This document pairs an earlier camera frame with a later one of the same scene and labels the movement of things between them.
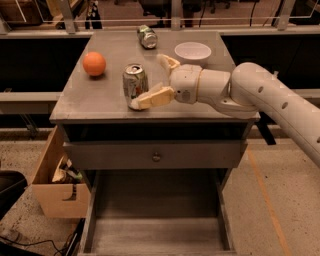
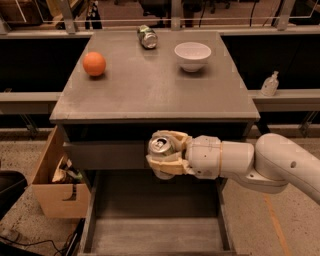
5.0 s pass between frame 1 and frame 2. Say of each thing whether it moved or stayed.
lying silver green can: stayed
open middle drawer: stayed
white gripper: moved
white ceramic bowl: stayed
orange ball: stayed
